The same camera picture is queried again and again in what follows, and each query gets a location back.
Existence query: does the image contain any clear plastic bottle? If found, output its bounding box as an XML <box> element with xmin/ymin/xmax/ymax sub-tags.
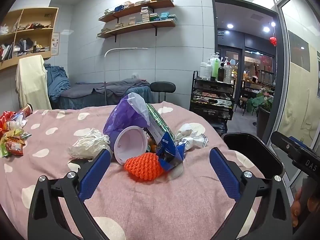
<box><xmin>5</xmin><ymin>115</ymin><xmax>27</xmax><ymax>130</ymax></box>

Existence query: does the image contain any purple plastic bag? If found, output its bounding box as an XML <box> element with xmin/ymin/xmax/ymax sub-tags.
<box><xmin>103</xmin><ymin>92</ymin><xmax>150</xmax><ymax>143</ymax></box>

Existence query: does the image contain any black stool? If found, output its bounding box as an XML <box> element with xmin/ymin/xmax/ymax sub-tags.
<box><xmin>150</xmin><ymin>81</ymin><xmax>176</xmax><ymax>103</ymax></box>

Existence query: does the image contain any white lotion bottle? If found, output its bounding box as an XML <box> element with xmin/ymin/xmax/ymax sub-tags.
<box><xmin>200</xmin><ymin>58</ymin><xmax>212</xmax><ymax>80</ymax></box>

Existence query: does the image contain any dark door frame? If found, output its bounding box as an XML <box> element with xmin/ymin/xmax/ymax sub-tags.
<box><xmin>211</xmin><ymin>0</ymin><xmax>288</xmax><ymax>145</ymax></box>

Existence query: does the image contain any green pump bottle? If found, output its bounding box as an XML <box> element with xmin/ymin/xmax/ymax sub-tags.
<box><xmin>209</xmin><ymin>52</ymin><xmax>220</xmax><ymax>78</ymax></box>

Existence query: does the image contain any red patterned cloth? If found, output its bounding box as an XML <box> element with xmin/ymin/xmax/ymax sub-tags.
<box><xmin>0</xmin><ymin>110</ymin><xmax>15</xmax><ymax>133</ymax></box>

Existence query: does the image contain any clear pump bottle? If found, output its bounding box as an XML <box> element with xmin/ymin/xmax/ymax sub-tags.
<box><xmin>223</xmin><ymin>57</ymin><xmax>234</xmax><ymax>83</ymax></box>

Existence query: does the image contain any dark folded cloth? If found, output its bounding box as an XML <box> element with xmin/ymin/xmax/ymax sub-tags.
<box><xmin>18</xmin><ymin>38</ymin><xmax>35</xmax><ymax>52</ymax></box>

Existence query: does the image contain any pile of snack packets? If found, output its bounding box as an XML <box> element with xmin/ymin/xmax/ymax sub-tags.
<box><xmin>0</xmin><ymin>127</ymin><xmax>32</xmax><ymax>158</ymax></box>

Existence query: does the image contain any white tissue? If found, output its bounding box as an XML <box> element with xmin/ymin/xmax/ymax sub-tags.
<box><xmin>175</xmin><ymin>123</ymin><xmax>200</xmax><ymax>140</ymax></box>

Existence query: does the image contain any orange crocheted strawberry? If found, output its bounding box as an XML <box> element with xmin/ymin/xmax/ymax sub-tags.
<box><xmin>124</xmin><ymin>152</ymin><xmax>165</xmax><ymax>182</ymax></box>

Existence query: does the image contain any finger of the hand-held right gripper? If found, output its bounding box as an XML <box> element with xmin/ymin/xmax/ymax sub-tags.
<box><xmin>271</xmin><ymin>131</ymin><xmax>313</xmax><ymax>158</ymax></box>

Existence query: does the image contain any grey blanket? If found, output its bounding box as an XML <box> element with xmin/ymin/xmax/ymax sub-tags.
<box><xmin>60</xmin><ymin>78</ymin><xmax>150</xmax><ymax>98</ymax></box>

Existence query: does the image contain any wooden wall shelf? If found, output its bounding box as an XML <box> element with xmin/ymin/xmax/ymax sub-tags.
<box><xmin>98</xmin><ymin>0</ymin><xmax>175</xmax><ymax>23</ymax></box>
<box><xmin>97</xmin><ymin>19</ymin><xmax>177</xmax><ymax>43</ymax></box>

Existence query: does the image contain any blue snack wrapper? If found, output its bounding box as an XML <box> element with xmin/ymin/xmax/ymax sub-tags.
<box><xmin>156</xmin><ymin>136</ymin><xmax>185</xmax><ymax>172</ymax></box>

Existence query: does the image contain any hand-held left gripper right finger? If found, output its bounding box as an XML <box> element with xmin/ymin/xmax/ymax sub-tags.
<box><xmin>209</xmin><ymin>147</ymin><xmax>293</xmax><ymax>240</ymax></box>

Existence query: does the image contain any pink polka dot blanket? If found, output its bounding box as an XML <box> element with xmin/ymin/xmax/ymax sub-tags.
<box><xmin>0</xmin><ymin>101</ymin><xmax>265</xmax><ymax>240</ymax></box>

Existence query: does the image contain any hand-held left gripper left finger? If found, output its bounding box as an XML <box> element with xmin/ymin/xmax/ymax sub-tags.
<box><xmin>27</xmin><ymin>149</ymin><xmax>112</xmax><ymax>240</ymax></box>

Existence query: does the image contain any wall poster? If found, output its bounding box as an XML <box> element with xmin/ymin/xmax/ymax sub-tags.
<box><xmin>51</xmin><ymin>32</ymin><xmax>61</xmax><ymax>56</ymax></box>

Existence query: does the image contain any person's right hand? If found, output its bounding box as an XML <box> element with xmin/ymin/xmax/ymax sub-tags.
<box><xmin>290</xmin><ymin>189</ymin><xmax>304</xmax><ymax>228</ymax></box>

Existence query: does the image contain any dark brown trash bin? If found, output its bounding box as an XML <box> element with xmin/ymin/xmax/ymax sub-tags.
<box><xmin>221</xmin><ymin>132</ymin><xmax>285</xmax><ymax>180</ymax></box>

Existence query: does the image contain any white floor lamp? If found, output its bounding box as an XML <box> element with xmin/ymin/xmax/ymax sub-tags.
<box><xmin>104</xmin><ymin>47</ymin><xmax>149</xmax><ymax>105</ymax></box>

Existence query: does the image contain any green leafy plant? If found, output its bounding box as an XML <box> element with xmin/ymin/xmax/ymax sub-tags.
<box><xmin>246</xmin><ymin>89</ymin><xmax>274</xmax><ymax>113</ymax></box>

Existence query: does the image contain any blue blanket pile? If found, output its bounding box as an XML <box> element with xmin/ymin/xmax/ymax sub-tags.
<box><xmin>44</xmin><ymin>64</ymin><xmax>72</xmax><ymax>98</ymax></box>

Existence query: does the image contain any white paper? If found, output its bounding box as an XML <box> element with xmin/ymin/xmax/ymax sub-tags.
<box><xmin>67</xmin><ymin>128</ymin><xmax>111</xmax><ymax>159</ymax></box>

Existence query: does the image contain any cream towel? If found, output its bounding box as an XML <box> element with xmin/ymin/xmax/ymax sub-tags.
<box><xmin>15</xmin><ymin>55</ymin><xmax>52</xmax><ymax>110</ymax></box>

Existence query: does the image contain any aluminium framed glass partition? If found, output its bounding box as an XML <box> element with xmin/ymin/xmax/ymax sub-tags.
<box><xmin>265</xmin><ymin>0</ymin><xmax>320</xmax><ymax>180</ymax></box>

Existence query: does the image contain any wooden cubby shelf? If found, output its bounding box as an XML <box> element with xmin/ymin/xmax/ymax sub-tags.
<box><xmin>0</xmin><ymin>7</ymin><xmax>59</xmax><ymax>70</ymax></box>

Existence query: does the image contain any dark plant pot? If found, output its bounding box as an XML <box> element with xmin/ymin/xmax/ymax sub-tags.
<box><xmin>256</xmin><ymin>106</ymin><xmax>272</xmax><ymax>139</ymax></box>

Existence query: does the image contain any glass double door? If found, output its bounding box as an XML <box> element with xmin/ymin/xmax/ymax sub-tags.
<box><xmin>217</xmin><ymin>44</ymin><xmax>243</xmax><ymax>100</ymax></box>

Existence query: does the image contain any striped paper wrapper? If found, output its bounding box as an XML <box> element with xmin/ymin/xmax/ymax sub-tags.
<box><xmin>184</xmin><ymin>133</ymin><xmax>209</xmax><ymax>152</ymax></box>

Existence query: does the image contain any dark pump bottle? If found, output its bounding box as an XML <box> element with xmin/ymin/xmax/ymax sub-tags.
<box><xmin>217</xmin><ymin>62</ymin><xmax>225</xmax><ymax>82</ymax></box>

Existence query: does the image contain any green snack packet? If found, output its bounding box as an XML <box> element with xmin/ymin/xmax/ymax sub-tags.
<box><xmin>146</xmin><ymin>103</ymin><xmax>175</xmax><ymax>145</ymax></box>

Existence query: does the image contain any black mesh cart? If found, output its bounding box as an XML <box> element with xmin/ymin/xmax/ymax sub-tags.
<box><xmin>189</xmin><ymin>71</ymin><xmax>235</xmax><ymax>135</ymax></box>

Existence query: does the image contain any white and purple yogurt cup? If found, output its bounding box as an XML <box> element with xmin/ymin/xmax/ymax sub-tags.
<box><xmin>114</xmin><ymin>126</ymin><xmax>150</xmax><ymax>166</ymax></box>

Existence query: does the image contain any red chips can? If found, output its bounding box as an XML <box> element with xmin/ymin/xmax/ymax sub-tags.
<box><xmin>21</xmin><ymin>104</ymin><xmax>34</xmax><ymax>118</ymax></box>

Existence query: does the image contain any blue massage bed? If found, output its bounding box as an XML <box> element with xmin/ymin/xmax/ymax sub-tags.
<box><xmin>50</xmin><ymin>78</ymin><xmax>154</xmax><ymax>110</ymax></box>

